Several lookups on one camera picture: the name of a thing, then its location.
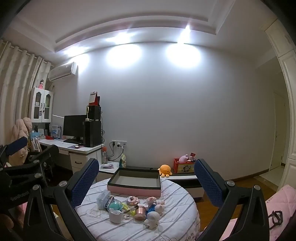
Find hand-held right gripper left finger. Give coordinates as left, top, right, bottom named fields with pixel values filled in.
left=23, top=158, right=100, bottom=241

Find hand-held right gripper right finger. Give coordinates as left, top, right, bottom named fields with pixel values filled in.
left=194, top=159, right=270, bottom=241

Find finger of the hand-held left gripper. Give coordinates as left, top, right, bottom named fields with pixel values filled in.
left=0, top=137, right=28, bottom=168
left=0, top=145, right=60, bottom=186

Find clear plastic storage box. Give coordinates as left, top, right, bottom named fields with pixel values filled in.
left=96, top=189, right=112, bottom=210

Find teal round case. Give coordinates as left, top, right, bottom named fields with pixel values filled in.
left=107, top=200, right=123, bottom=211

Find white cup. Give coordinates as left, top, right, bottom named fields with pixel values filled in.
left=109, top=208, right=123, bottom=224

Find pink box with black rim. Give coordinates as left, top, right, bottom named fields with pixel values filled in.
left=107, top=167, right=162, bottom=198

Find small plush doll blue dress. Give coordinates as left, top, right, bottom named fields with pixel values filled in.
left=148, top=204, right=165, bottom=216

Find rose gold metal cup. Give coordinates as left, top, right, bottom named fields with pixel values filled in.
left=134, top=203, right=149, bottom=220

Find white toy figurine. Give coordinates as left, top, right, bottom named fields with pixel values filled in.
left=144, top=211, right=161, bottom=230

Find pink padded jacket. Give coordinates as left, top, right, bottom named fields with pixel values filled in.
left=7, top=117, right=33, bottom=165

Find black white low cabinet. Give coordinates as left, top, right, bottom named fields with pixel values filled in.
left=166, top=173, right=204, bottom=199

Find white bedside table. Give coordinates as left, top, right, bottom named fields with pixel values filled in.
left=99, top=162, right=126, bottom=184

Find white desk with drawers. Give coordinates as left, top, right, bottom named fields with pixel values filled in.
left=38, top=138, right=105, bottom=175

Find blue white box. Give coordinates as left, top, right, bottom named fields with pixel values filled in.
left=51, top=125, right=62, bottom=140

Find red printed crate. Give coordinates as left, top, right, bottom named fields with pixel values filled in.
left=173, top=158, right=196, bottom=174

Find black computer monitor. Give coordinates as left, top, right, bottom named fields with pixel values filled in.
left=63, top=115, right=87, bottom=143

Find white striped quilted table cover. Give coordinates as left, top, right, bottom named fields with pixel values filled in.
left=74, top=177, right=200, bottom=241

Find orange octopus plush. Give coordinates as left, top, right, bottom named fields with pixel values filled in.
left=158, top=164, right=173, bottom=178

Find white glass door cabinet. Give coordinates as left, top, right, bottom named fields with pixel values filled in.
left=28, top=87, right=54, bottom=123

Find black computer tower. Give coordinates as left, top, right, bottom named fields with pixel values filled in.
left=84, top=120, right=102, bottom=148

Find beige striped curtain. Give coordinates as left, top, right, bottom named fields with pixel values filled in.
left=0, top=39, right=52, bottom=145

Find black speaker box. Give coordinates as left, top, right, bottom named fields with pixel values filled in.
left=88, top=105, right=102, bottom=121

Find white red desk calendar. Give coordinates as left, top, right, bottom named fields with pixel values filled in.
left=89, top=91, right=101, bottom=106

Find pink bed quilt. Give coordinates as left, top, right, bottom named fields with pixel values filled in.
left=265, top=184, right=296, bottom=241

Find white door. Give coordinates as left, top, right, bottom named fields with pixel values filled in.
left=269, top=91, right=289, bottom=172

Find white air conditioner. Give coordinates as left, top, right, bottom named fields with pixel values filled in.
left=48, top=62, right=78, bottom=81

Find white wardrobe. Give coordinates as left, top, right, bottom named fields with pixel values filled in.
left=261, top=19, right=296, bottom=193

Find black power cables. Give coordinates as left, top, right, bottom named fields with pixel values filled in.
left=108, top=141, right=123, bottom=162

